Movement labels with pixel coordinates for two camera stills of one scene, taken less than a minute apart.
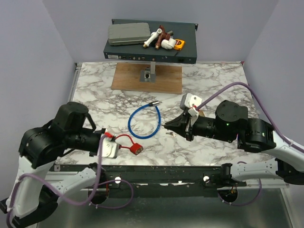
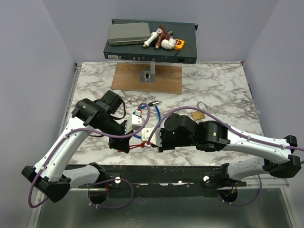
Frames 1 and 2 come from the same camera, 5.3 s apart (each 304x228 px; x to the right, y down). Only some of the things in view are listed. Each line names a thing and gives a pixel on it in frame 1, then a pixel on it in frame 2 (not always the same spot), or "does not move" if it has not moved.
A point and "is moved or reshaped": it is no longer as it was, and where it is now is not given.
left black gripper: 100,132 → 120,144
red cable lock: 136,148 is moved or reshaped
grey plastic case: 128,33 does not move
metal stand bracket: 148,75 does not move
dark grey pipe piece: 170,32 does not move
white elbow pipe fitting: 168,44 does not move
